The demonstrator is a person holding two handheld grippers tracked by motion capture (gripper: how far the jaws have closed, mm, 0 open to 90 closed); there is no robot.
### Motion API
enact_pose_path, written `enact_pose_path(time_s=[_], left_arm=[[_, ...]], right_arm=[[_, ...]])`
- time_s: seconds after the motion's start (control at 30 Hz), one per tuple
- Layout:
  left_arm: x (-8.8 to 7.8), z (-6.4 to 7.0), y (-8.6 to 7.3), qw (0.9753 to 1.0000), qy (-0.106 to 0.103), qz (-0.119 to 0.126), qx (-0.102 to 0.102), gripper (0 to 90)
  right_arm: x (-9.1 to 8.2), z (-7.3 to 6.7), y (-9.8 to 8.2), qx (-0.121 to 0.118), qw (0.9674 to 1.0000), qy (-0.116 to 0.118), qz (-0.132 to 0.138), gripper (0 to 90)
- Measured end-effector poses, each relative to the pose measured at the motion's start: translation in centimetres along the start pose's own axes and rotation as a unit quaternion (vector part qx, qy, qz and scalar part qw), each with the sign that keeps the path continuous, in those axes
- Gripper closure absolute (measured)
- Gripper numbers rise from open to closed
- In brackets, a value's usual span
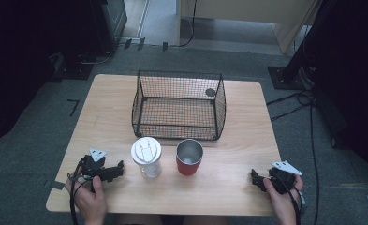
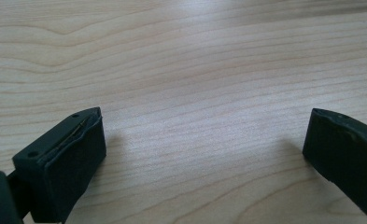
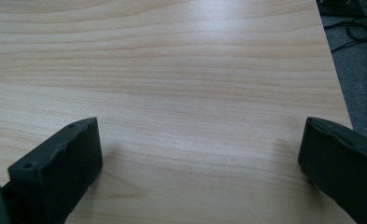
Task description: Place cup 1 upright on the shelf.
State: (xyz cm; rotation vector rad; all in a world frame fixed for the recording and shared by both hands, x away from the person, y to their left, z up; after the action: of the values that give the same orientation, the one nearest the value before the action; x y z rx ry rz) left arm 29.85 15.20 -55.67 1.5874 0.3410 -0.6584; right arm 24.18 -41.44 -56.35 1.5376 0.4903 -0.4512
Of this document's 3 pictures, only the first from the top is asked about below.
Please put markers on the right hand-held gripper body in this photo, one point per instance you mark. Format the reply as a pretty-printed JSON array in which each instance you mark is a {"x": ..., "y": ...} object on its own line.
[{"x": 283, "y": 181}]

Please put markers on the black stand base with column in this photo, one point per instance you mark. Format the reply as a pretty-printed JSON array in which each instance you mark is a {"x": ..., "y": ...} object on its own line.
[{"x": 292, "y": 75}]

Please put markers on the black stand base plate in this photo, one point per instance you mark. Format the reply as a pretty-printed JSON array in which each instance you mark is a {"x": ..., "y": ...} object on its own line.
[{"x": 74, "y": 70}]

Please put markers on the beige wooden partition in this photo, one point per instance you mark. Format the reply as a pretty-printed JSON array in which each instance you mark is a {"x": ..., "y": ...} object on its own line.
[{"x": 244, "y": 9}]

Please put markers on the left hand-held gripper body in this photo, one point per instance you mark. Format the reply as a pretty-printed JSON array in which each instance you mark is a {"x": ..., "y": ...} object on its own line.
[{"x": 92, "y": 165}]

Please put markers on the person's right hand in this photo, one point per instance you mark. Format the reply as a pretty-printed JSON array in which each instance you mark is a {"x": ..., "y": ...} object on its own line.
[{"x": 281, "y": 207}]

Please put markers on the clear cup with white lid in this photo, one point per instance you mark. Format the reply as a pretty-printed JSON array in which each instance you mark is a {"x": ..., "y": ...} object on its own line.
[{"x": 146, "y": 151}]

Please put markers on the black cabinet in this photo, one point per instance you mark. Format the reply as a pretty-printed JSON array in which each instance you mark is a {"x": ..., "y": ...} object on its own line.
[{"x": 110, "y": 22}]

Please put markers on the red steel-lined cup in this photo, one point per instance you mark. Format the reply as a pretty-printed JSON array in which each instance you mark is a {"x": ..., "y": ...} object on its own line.
[{"x": 188, "y": 168}]

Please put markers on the person's left hand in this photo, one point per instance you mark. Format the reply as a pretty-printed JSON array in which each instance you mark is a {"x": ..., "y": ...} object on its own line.
[{"x": 89, "y": 203}]

